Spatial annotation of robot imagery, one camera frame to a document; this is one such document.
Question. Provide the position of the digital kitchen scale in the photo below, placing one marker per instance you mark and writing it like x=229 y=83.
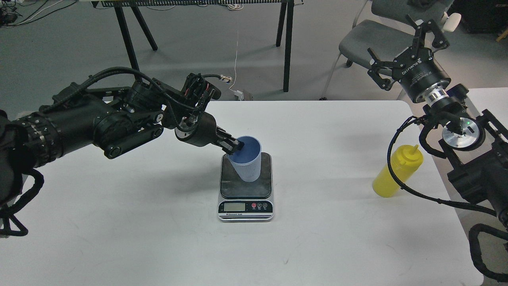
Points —
x=240 y=201

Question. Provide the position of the yellow squeeze bottle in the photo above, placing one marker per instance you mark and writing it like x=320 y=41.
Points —
x=405 y=161

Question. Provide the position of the white charger with cable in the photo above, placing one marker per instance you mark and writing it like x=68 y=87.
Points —
x=236 y=93

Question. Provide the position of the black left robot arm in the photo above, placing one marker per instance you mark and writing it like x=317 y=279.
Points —
x=117 y=109

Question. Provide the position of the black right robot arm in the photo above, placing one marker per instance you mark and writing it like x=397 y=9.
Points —
x=476 y=147

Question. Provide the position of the blue ribbed plastic cup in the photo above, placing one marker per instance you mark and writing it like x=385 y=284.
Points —
x=247 y=161

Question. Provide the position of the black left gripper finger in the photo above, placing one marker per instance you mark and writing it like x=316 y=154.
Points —
x=221 y=135
x=229 y=146

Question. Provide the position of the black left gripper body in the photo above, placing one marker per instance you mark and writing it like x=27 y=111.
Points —
x=205 y=133

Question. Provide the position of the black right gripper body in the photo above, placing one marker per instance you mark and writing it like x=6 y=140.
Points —
x=420 y=73

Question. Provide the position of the grey office chair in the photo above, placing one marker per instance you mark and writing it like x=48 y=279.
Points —
x=387 y=42

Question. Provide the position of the white side table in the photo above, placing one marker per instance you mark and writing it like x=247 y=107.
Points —
x=495 y=100

